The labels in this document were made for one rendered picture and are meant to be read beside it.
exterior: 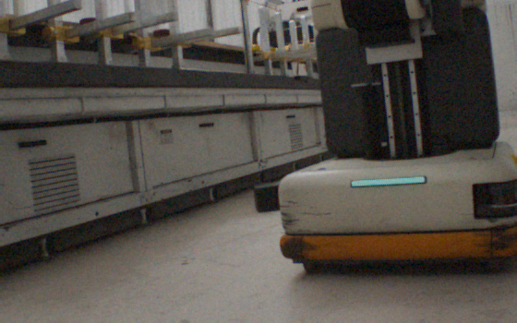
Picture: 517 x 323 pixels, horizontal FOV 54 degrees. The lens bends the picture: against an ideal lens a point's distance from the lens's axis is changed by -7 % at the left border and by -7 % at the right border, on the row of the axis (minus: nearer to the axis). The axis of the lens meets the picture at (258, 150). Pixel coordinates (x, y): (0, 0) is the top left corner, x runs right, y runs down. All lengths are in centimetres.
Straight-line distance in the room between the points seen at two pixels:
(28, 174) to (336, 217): 118
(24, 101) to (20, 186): 38
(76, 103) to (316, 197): 97
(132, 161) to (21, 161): 64
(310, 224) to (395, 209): 23
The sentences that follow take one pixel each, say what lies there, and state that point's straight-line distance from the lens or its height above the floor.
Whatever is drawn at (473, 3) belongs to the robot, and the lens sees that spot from 164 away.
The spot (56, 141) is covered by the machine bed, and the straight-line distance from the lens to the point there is 220.
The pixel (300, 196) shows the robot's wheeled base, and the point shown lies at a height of 23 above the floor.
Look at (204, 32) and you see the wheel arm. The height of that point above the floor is 80.
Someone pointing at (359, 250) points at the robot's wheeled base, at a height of 8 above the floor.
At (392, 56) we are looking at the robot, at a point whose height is 57.
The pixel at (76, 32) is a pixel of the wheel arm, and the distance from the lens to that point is 191.
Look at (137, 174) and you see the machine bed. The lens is 252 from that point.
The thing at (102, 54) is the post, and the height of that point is 74.
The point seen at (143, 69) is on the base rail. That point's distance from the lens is 222.
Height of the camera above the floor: 43
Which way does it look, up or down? 3 degrees down
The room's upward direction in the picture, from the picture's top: 6 degrees counter-clockwise
